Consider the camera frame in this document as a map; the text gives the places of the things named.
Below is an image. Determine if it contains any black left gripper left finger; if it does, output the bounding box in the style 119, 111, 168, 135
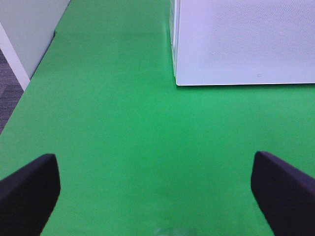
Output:
0, 154, 61, 236

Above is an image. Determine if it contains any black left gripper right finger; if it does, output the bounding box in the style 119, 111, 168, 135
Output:
251, 151, 315, 236

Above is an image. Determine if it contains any white microwave door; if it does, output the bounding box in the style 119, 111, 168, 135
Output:
177, 0, 315, 86

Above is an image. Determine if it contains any white partition panel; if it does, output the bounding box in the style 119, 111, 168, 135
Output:
0, 0, 70, 89

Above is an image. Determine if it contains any white microwave oven body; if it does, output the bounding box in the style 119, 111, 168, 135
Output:
169, 0, 181, 86

